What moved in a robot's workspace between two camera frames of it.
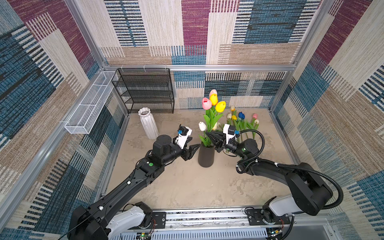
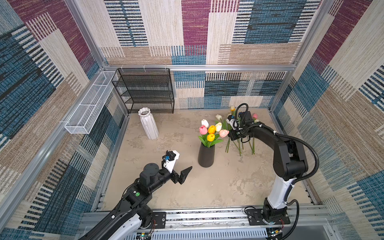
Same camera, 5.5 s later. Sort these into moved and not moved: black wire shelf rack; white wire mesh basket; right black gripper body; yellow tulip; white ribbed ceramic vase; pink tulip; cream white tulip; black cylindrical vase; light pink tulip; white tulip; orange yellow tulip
Moved: white tulip; orange yellow tulip; cream white tulip; pink tulip; light pink tulip; right black gripper body; yellow tulip
Not moved: black cylindrical vase; white wire mesh basket; white ribbed ceramic vase; black wire shelf rack
